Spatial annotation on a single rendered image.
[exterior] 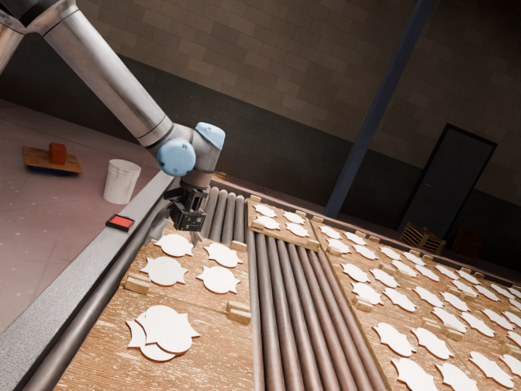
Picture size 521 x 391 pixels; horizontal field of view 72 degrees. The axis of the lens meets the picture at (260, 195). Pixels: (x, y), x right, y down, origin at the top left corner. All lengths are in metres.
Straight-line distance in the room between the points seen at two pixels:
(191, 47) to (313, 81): 2.00
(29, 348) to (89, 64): 0.53
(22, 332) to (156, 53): 5.51
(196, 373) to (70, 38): 0.65
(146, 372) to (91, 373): 0.10
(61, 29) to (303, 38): 5.61
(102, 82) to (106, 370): 0.52
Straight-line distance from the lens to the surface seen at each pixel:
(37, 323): 0.89
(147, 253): 1.15
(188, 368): 0.82
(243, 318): 0.98
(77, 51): 0.71
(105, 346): 0.82
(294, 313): 1.17
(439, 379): 1.25
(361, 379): 1.07
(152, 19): 6.17
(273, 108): 6.10
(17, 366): 0.81
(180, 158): 0.73
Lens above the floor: 1.49
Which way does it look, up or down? 15 degrees down
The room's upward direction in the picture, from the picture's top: 21 degrees clockwise
